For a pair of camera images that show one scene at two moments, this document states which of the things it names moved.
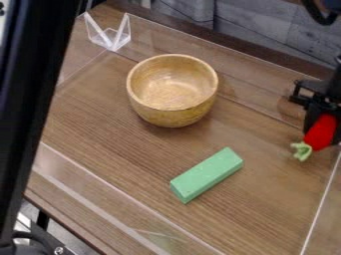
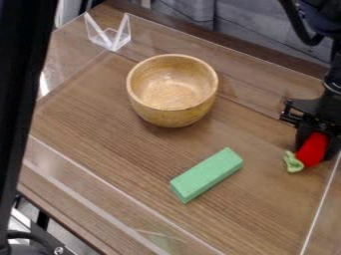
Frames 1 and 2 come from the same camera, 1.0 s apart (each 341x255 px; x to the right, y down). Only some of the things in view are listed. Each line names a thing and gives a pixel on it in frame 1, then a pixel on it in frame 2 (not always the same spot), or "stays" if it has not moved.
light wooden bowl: (170, 89) stays
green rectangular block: (205, 174) stays
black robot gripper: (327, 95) -> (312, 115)
